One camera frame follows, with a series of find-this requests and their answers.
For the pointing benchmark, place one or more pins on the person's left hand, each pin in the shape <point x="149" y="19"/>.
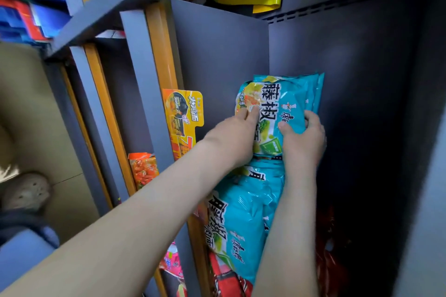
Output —
<point x="233" y="140"/>

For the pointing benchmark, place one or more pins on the teal instant noodle packet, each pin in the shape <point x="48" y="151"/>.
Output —
<point x="285" y="98"/>

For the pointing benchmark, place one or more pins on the stack of red packets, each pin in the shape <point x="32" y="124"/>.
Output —
<point x="226" y="283"/>

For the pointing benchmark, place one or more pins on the person's right forearm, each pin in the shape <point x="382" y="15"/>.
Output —
<point x="289" y="237"/>

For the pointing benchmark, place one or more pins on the orange snack packets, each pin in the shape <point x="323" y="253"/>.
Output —
<point x="143" y="171"/>

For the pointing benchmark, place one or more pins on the person's left shoe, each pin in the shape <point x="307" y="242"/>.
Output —
<point x="26" y="192"/>

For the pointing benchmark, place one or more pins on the orange cartoon shelf tag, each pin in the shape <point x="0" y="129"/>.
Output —
<point x="181" y="115"/>

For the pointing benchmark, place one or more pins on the pink snack packet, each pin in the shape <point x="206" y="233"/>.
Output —
<point x="172" y="262"/>

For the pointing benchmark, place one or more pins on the grey metal shelf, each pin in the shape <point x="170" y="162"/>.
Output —
<point x="216" y="46"/>

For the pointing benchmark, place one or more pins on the person's left forearm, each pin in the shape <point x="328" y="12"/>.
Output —
<point x="122" y="237"/>

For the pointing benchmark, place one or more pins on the teal noodle packets row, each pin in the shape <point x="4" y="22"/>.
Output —
<point x="244" y="209"/>

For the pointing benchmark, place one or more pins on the bunch of small gift bags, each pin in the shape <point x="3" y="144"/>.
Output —
<point x="17" y="18"/>

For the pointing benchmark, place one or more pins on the person's right hand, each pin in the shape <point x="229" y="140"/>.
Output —
<point x="303" y="150"/>

